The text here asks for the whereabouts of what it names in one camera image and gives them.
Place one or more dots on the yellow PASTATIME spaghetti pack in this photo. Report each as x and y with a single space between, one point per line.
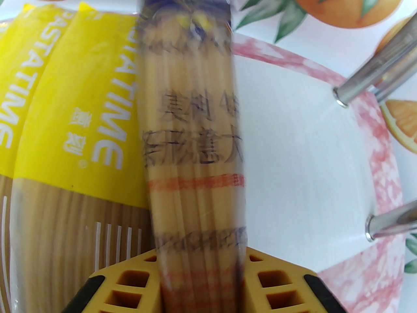
81 126
16 93

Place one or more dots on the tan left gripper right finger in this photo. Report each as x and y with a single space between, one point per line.
280 289

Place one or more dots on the clear blue-print spaghetti pack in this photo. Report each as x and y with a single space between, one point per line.
195 142

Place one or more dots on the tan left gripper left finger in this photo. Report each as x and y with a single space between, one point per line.
130 289

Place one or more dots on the white two-tier chrome-leg shelf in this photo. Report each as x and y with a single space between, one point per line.
299 142

